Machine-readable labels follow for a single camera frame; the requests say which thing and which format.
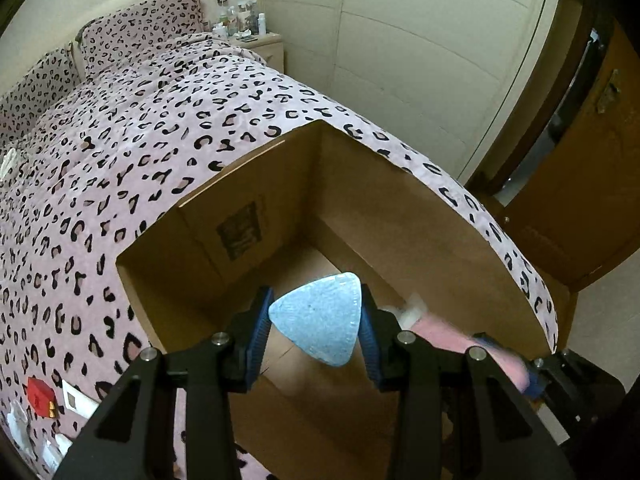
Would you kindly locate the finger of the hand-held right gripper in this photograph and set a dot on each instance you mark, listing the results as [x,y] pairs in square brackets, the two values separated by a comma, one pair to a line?
[492,344]
[539,382]

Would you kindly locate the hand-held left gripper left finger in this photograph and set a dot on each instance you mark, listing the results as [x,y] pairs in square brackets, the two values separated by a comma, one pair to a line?
[260,332]

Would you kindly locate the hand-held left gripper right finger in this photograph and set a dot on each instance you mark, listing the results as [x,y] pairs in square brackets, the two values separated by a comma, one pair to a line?
[369,345]

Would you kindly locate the blue triangular powder puff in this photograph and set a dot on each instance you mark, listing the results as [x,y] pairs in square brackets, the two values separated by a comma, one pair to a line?
[320,315]

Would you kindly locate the brown cardboard box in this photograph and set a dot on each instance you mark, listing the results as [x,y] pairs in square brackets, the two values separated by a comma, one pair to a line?
[380,220]

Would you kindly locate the white tube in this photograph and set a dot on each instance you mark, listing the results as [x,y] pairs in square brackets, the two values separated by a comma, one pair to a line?
[85,400]

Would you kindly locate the red box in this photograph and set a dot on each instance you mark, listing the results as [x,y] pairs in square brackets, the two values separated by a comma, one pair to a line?
[41,396]

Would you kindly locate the small white box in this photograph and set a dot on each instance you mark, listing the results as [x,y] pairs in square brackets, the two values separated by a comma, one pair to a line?
[56,450]

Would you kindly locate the brown wooden door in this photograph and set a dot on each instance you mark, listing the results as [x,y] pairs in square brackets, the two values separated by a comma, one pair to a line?
[575,200]

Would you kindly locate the pink leopard print blanket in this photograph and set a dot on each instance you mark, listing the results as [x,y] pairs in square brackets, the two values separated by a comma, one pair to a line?
[150,160]

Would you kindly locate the white plastic bag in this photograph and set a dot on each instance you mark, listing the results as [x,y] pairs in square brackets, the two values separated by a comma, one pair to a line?
[19,430]

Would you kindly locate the beige nightstand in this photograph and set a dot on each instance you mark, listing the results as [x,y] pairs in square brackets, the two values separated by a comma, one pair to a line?
[265,47]

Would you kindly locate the white panelled wardrobe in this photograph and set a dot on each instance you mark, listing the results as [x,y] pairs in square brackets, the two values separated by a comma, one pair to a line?
[400,50]

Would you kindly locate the white crumpled cloth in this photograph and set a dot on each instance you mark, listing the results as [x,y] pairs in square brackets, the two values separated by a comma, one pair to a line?
[10,162]

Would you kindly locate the group of bottles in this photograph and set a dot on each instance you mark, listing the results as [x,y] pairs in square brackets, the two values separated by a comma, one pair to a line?
[237,17]

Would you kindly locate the leopard print pillow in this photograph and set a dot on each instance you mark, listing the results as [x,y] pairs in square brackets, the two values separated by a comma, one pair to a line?
[35,90]
[145,25]

